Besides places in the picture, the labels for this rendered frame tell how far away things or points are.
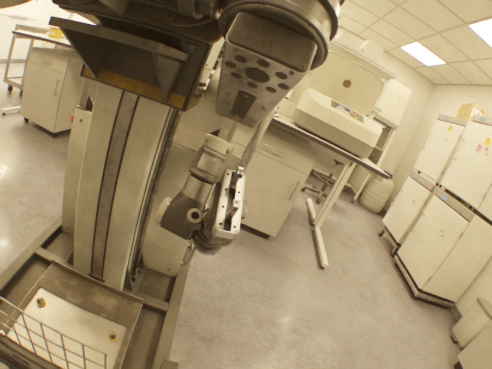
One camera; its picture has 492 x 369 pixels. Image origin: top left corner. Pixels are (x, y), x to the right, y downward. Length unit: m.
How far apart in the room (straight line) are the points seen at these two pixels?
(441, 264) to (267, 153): 1.89
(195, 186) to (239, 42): 0.46
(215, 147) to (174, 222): 0.21
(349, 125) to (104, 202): 1.55
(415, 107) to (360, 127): 3.65
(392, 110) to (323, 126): 2.80
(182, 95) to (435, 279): 2.62
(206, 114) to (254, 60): 2.38
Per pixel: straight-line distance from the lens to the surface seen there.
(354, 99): 2.36
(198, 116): 2.65
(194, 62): 0.56
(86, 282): 0.93
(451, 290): 3.06
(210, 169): 0.64
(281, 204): 1.97
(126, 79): 0.60
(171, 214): 0.66
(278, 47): 0.25
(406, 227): 3.32
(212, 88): 0.65
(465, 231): 2.67
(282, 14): 0.25
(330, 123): 1.82
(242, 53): 0.25
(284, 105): 2.41
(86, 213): 0.78
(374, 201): 4.77
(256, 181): 1.92
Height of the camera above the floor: 1.04
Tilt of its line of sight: 20 degrees down
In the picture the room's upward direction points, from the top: 24 degrees clockwise
